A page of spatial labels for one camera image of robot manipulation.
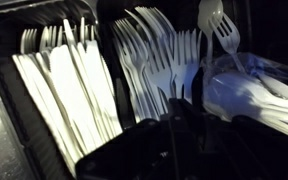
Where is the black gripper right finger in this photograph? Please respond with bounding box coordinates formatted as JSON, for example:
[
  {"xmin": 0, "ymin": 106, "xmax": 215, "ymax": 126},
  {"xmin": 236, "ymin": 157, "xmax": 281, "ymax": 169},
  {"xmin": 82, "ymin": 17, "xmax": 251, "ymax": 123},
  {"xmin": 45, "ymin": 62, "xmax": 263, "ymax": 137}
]
[{"xmin": 183, "ymin": 99, "xmax": 207, "ymax": 121}]

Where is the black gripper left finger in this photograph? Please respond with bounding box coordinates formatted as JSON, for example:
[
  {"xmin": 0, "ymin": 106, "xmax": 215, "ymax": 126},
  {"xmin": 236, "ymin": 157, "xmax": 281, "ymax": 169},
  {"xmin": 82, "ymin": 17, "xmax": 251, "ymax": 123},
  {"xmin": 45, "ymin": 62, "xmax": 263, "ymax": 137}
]
[{"xmin": 168, "ymin": 97, "xmax": 185, "ymax": 121}]

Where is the white plastic fork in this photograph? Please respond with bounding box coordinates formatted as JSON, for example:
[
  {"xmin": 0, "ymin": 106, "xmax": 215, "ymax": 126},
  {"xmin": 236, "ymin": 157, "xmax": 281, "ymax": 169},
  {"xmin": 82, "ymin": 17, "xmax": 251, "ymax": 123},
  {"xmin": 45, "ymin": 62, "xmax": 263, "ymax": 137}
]
[
  {"xmin": 170, "ymin": 29, "xmax": 202, "ymax": 101},
  {"xmin": 207, "ymin": 12, "xmax": 248, "ymax": 75},
  {"xmin": 112, "ymin": 19, "xmax": 162, "ymax": 123},
  {"xmin": 125, "ymin": 6, "xmax": 179, "ymax": 101}
]

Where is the black cutlery tray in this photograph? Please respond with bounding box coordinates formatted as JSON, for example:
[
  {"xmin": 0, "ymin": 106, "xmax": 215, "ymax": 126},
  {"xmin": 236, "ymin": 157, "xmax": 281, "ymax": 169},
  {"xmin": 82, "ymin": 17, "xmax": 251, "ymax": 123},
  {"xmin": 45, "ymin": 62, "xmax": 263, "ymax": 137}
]
[{"xmin": 0, "ymin": 0, "xmax": 288, "ymax": 180}]

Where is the clear bag of white spoons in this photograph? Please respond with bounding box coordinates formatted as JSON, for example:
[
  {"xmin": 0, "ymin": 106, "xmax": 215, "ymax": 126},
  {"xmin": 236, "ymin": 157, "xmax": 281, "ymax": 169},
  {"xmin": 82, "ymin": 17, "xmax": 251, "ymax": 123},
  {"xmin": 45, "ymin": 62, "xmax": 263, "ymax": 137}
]
[{"xmin": 202, "ymin": 51, "xmax": 288, "ymax": 144}]

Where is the white plastic spoon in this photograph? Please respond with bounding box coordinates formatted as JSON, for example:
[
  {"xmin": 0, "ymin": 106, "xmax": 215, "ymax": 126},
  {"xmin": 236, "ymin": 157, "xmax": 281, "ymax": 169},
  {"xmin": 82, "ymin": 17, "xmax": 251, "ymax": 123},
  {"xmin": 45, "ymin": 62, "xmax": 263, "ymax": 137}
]
[{"xmin": 197, "ymin": 0, "xmax": 225, "ymax": 64}]

